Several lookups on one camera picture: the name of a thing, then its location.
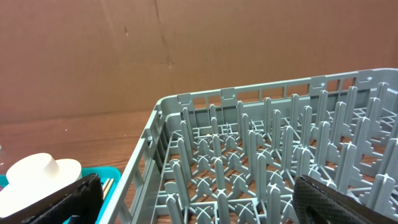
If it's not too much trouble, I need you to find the right wooden chopstick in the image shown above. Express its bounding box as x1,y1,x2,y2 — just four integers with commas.
103,179,114,200

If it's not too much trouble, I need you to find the left wooden chopstick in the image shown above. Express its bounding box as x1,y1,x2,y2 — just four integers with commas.
102,178,110,191

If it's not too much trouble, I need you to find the wooden chopstick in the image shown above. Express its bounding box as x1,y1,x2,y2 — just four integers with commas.
102,178,110,191
103,179,114,200

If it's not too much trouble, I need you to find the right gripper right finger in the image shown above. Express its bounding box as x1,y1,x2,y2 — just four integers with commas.
293,175,396,224

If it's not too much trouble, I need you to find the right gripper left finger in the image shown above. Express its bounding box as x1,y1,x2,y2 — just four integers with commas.
1,173,104,224

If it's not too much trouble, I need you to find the grey dishwasher rack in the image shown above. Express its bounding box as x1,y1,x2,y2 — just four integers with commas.
100,68,397,223

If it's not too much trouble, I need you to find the white cup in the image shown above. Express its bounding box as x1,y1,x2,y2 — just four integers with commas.
6,153,60,185

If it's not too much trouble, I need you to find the white bowl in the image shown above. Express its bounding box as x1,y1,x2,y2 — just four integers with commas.
1,159,81,218

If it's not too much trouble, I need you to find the teal serving tray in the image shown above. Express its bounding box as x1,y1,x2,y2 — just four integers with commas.
0,166,122,224

